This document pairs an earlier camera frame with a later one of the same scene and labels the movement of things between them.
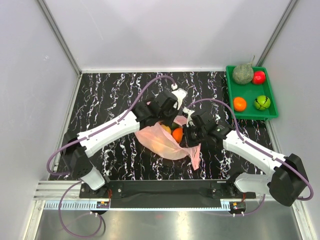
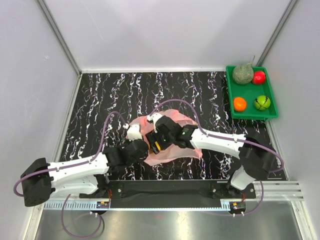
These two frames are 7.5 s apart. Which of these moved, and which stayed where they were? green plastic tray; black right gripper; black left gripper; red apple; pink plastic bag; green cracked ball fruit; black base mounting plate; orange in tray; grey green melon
Moved: black right gripper; pink plastic bag; black left gripper
Stayed: green cracked ball fruit; black base mounting plate; red apple; orange in tray; green plastic tray; grey green melon
